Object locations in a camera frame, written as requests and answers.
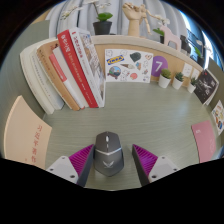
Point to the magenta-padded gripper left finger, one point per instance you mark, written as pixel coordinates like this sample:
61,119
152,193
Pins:
63,166

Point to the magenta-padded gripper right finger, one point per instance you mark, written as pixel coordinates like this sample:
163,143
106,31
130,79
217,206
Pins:
163,166

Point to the dark grey computer mouse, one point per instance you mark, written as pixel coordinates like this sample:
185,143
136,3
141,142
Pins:
108,156

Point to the pink mouse pad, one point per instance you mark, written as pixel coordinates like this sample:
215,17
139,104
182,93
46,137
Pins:
204,141

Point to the beige thin book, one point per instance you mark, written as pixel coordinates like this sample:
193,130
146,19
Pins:
25,133

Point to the food sticker sheet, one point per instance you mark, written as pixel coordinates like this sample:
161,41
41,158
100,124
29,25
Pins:
218,116

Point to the white book with red label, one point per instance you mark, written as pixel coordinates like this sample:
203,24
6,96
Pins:
71,90

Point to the small plant in white pot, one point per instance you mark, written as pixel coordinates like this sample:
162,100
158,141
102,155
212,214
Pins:
191,88
164,81
177,83

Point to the black-cover book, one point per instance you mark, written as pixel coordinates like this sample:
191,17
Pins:
206,86

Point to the purple round sticker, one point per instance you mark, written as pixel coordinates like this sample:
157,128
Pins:
159,66

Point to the white cartoon sticker sheet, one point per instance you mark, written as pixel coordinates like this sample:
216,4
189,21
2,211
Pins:
128,66

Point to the kraft brown book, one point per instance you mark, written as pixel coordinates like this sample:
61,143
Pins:
46,61

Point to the white illustrated-cover book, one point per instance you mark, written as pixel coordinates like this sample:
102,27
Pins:
90,56

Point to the black horse figure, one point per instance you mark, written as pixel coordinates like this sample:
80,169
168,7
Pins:
189,49

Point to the dark grey horse figure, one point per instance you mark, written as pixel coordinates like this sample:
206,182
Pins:
184,43

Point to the pink wooden horse figure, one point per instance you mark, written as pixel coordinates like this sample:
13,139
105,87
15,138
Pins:
171,38

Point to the window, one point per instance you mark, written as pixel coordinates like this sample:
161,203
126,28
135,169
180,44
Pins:
200,33

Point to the wooden artist mannequin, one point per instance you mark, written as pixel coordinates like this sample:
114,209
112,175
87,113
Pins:
146,21

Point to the wooden hand model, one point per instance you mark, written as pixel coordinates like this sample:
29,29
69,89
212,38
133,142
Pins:
134,23

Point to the light grey curtain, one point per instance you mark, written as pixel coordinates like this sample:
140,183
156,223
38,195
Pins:
116,16

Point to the white wall socket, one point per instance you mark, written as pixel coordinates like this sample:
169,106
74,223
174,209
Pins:
196,74
187,70

